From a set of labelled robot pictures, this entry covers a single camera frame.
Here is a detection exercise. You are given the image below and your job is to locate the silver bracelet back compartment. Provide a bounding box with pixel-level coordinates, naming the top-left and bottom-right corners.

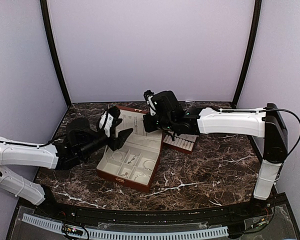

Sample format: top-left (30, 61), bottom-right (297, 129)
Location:
top-left (142, 159), bottom-right (156, 171)

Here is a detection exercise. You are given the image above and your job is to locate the black right corner post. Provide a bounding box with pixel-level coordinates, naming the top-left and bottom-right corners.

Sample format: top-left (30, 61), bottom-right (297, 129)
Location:
top-left (231, 0), bottom-right (262, 108)

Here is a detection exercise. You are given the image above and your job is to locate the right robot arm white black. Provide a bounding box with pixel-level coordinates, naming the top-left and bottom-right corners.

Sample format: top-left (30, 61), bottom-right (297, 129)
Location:
top-left (143, 90), bottom-right (292, 217)

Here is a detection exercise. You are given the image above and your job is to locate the brown jewelry tray cream lining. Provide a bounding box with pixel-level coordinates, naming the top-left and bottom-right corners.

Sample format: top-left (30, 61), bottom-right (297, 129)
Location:
top-left (163, 134), bottom-right (198, 154)

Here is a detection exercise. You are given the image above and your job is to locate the white slotted cable duct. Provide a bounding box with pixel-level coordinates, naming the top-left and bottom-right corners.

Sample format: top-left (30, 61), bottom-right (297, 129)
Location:
top-left (21, 213), bottom-right (229, 240)

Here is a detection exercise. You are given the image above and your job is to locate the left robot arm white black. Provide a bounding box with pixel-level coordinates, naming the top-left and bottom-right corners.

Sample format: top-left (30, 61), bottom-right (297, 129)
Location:
top-left (0, 115), bottom-right (133, 218)

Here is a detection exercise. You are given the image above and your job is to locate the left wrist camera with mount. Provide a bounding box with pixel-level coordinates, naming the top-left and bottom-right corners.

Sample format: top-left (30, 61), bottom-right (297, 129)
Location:
top-left (96, 105), bottom-right (123, 138)

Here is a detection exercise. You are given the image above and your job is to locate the brown jewelry box cream lining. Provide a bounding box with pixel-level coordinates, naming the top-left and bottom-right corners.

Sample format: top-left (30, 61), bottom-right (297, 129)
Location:
top-left (96, 106), bottom-right (163, 193)

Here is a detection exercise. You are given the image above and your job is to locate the black left corner post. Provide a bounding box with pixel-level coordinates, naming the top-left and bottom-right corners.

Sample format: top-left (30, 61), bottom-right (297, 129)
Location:
top-left (39, 0), bottom-right (72, 108)

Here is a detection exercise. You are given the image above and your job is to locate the beaded necklace in lid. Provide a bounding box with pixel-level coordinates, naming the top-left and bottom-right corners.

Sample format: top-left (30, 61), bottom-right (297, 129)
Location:
top-left (133, 116), bottom-right (141, 136)

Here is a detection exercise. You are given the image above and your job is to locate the black corner post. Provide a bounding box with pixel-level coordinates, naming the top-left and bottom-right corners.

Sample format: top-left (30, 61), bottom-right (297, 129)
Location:
top-left (231, 0), bottom-right (262, 108)
top-left (39, 0), bottom-right (72, 108)

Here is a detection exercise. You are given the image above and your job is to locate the black front table rail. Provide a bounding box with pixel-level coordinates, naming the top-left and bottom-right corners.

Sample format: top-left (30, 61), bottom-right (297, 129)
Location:
top-left (17, 193), bottom-right (288, 230)

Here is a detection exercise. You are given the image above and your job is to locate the silver chain bracelet middle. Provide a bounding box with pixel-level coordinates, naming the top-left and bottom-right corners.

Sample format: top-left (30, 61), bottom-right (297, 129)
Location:
top-left (126, 154), bottom-right (140, 165)

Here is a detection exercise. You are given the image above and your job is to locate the small circuit board with leds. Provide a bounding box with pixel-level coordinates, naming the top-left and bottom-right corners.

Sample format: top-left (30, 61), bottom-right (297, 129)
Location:
top-left (61, 224), bottom-right (84, 236)

